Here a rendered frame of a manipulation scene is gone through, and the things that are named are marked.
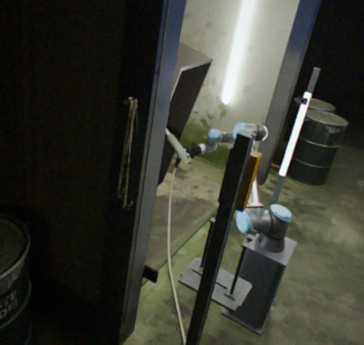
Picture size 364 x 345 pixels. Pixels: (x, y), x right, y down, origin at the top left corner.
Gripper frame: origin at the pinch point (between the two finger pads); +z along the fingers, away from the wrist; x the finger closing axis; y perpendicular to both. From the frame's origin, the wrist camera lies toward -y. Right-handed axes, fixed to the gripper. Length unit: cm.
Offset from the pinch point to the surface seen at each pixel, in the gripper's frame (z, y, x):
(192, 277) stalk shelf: 70, -44, -98
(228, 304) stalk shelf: 65, -52, -118
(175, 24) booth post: 60, -134, -18
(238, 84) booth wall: -156, 34, 89
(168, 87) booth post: 63, -109, -28
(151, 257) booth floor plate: 36, 66, -48
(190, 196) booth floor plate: -55, 104, 7
